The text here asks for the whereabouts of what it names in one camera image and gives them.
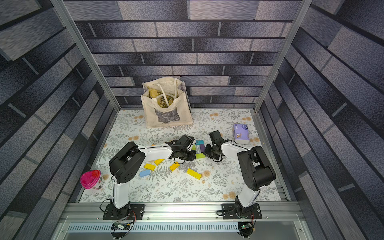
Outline purple tissue pack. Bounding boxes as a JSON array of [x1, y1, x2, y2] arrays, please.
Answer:
[[233, 124, 250, 145]]

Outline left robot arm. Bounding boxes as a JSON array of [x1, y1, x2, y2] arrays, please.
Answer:
[[103, 135, 196, 220]]

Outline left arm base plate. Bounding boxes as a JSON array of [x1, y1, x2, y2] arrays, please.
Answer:
[[103, 204, 146, 220]]

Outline left circuit board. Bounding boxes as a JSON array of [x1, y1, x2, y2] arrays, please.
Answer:
[[111, 222, 132, 232]]

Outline lime green block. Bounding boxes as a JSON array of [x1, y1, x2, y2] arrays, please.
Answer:
[[196, 153, 206, 159]]

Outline pink lidded cup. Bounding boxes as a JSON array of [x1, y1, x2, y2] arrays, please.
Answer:
[[80, 170, 104, 190]]

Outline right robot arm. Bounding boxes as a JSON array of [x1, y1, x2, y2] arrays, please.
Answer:
[[204, 131, 276, 219]]

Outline circuit board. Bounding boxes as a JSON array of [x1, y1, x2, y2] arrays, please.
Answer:
[[238, 222, 254, 231], [111, 222, 132, 232]]

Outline light blue block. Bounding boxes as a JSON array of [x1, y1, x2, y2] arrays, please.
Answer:
[[139, 170, 152, 178]]

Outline long yellow block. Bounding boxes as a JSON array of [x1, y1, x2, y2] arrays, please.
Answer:
[[154, 159, 164, 166]]

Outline right circuit board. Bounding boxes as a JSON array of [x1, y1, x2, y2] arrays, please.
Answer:
[[238, 222, 254, 231]]

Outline beige canvas tote bag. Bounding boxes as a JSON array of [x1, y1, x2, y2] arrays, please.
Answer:
[[141, 77, 194, 129]]

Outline small yellow block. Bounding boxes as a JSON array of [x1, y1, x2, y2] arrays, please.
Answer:
[[144, 164, 156, 171], [170, 163, 180, 172]]

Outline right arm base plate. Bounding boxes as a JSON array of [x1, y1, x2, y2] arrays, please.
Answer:
[[219, 203, 263, 220]]

